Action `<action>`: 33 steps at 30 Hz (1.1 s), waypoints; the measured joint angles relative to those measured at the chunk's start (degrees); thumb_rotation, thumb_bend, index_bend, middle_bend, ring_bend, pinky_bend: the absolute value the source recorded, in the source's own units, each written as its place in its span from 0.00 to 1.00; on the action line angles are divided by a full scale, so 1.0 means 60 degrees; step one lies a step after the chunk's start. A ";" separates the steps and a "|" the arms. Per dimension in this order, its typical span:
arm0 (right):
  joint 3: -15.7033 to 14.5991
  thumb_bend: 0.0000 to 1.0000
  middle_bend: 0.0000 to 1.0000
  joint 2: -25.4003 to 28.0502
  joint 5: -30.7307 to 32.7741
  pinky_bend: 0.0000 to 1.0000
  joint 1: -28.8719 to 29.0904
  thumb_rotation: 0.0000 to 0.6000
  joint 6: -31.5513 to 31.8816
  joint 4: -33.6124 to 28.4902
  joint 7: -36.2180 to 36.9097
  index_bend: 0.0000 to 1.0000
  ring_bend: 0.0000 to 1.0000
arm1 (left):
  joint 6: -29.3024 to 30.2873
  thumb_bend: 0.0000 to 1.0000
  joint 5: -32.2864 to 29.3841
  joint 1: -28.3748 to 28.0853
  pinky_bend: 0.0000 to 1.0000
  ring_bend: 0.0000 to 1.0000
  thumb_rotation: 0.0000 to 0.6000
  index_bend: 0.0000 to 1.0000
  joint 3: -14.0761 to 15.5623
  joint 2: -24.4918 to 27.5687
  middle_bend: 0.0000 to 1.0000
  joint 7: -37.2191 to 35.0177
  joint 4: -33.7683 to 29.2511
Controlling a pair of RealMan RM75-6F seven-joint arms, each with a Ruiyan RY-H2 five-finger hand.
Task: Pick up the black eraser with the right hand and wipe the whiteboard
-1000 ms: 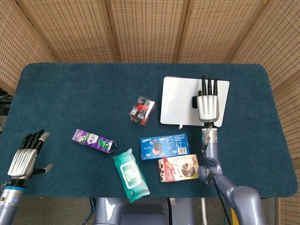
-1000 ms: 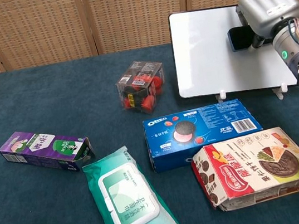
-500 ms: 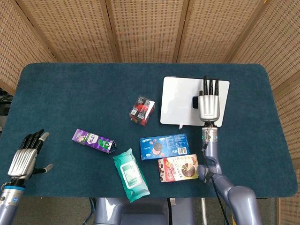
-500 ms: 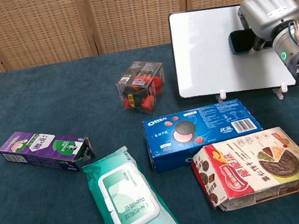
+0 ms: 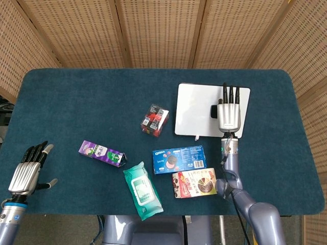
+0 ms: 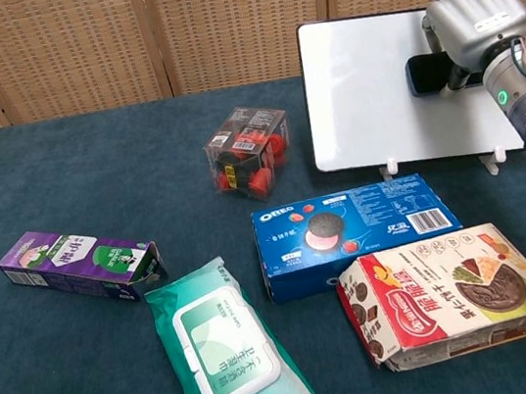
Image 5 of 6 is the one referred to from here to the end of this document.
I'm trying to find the blue Oreo cookie box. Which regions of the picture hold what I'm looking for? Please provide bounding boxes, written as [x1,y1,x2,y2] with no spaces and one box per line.
[152,145,207,175]

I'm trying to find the clear box with red caps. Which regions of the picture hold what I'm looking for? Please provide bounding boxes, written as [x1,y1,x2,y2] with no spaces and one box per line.
[140,103,170,138]

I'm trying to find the woven bamboo folding screen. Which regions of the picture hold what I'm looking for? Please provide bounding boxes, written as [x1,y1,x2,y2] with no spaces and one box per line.
[0,0,327,245]

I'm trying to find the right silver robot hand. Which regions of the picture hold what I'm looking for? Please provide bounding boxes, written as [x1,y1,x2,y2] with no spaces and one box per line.
[217,82,242,133]

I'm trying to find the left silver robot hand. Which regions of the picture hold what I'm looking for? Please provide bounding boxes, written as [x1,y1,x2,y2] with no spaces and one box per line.
[7,140,59,196]

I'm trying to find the red white wafer biscuit box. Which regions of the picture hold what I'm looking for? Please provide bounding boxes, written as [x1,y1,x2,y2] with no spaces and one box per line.
[171,167,218,199]

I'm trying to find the black cable at base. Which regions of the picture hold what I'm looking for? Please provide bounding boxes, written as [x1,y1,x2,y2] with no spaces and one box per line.
[181,216,189,245]

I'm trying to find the teal table cloth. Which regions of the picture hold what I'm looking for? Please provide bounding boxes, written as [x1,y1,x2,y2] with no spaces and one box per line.
[0,68,325,216]

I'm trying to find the grey robot torso base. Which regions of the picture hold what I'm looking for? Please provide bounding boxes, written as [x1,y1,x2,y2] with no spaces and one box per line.
[102,215,213,245]

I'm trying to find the white magnetic whiteboard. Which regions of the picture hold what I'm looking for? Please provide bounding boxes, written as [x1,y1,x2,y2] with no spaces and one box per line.
[174,83,251,140]

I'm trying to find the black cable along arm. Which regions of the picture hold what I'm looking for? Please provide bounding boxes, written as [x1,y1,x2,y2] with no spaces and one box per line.
[220,153,252,245]

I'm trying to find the green wet wipes pack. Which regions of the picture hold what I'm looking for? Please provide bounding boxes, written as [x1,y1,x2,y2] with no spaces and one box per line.
[123,161,164,222]

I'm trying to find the purple toothpaste box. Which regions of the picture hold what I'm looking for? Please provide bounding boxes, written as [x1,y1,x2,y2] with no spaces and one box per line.
[78,140,128,168]

